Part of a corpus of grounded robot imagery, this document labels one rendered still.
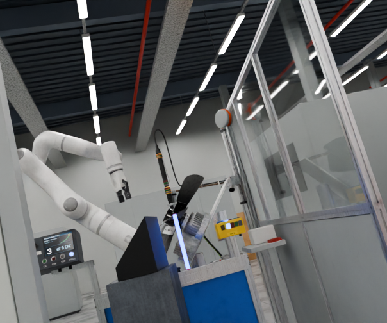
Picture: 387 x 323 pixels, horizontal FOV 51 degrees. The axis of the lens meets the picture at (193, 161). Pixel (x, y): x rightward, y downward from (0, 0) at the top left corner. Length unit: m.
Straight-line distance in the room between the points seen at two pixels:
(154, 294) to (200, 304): 0.55
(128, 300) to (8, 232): 1.06
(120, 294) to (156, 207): 6.38
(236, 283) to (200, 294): 0.21
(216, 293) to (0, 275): 1.60
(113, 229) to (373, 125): 3.34
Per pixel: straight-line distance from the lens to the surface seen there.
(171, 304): 1.93
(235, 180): 3.15
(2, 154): 1.03
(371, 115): 4.74
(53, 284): 9.84
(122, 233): 2.04
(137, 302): 1.95
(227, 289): 2.43
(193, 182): 2.78
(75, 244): 2.40
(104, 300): 2.43
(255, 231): 2.92
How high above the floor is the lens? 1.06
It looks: 10 degrees up
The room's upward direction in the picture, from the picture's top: 15 degrees counter-clockwise
